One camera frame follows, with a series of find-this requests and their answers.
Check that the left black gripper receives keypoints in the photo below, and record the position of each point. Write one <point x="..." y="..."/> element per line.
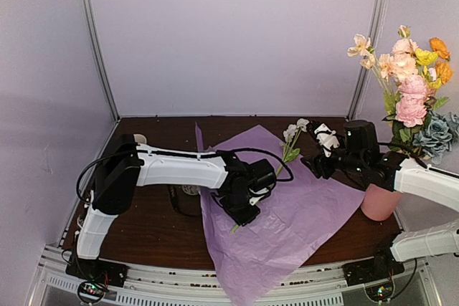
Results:
<point x="243" y="220"/>

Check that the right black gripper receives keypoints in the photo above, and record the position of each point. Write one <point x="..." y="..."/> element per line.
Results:
<point x="318" y="166"/>

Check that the purple tissue paper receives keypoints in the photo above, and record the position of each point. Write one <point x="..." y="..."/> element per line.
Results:
<point x="297" y="218"/>

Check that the white flower stem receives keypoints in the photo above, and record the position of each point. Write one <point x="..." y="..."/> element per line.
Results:
<point x="290" y="153"/>

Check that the pink carnation flower stem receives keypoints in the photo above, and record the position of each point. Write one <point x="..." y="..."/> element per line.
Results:
<point x="416" y="99"/>

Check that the blue hydrangea flower stem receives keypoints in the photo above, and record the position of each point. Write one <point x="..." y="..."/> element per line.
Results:
<point x="437" y="136"/>

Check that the peach poppy flower stem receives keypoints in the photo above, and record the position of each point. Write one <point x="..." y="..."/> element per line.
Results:
<point x="362" y="48"/>

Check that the peach pink rose stem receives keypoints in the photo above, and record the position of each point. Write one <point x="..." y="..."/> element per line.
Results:
<point x="403" y="62"/>

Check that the yellow flower stem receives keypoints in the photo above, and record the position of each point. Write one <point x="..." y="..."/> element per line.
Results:
<point x="425" y="62"/>

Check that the orange flower stem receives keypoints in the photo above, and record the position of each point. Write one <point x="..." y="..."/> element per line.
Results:
<point x="442" y="67"/>

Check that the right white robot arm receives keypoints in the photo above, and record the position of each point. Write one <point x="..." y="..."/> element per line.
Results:
<point x="397" y="172"/>

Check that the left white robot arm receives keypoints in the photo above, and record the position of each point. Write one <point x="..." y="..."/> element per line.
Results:
<point x="133" y="165"/>

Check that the pink cylindrical vase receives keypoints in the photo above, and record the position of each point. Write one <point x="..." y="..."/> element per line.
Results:
<point x="378" y="203"/>

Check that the white mug yellow inside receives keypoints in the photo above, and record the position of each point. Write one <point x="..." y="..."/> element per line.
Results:
<point x="191" y="190"/>

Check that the white mug floral print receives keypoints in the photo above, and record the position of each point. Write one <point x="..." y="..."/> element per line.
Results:
<point x="139" y="138"/>

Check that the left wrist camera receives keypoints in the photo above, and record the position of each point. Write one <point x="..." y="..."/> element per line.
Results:
<point x="261" y="182"/>

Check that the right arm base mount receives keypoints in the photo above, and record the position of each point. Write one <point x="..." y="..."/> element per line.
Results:
<point x="377" y="278"/>

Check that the front aluminium rail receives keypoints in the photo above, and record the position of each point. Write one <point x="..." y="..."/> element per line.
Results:
<point x="322" y="284"/>

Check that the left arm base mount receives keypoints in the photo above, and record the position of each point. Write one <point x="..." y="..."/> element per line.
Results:
<point x="98" y="279"/>

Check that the left aluminium frame post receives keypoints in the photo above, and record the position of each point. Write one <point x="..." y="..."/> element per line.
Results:
<point x="98" y="59"/>

